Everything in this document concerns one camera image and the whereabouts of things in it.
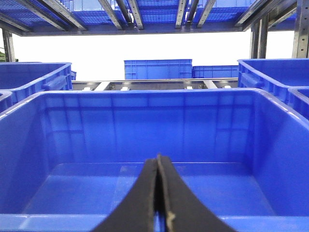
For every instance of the metal flow rack frame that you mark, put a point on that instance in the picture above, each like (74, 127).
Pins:
(97, 35)

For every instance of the blue source plastic bin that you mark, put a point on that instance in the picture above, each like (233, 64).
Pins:
(5, 100)

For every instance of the blue target plastic bin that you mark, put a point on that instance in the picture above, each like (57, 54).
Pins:
(68, 158)

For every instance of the blue far tall crate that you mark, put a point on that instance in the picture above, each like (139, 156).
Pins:
(158, 69)

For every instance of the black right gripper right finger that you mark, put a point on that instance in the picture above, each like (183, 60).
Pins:
(182, 210)

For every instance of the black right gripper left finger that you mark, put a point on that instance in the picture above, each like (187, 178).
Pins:
(135, 213)

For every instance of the blue rear left bin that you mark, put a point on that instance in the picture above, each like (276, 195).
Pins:
(26, 78)

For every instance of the blue rear right bin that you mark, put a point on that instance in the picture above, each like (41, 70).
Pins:
(275, 76)

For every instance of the blue front right bin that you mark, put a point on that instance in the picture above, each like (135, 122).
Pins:
(299, 100)

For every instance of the blue far low crate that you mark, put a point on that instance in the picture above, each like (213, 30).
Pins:
(221, 71)

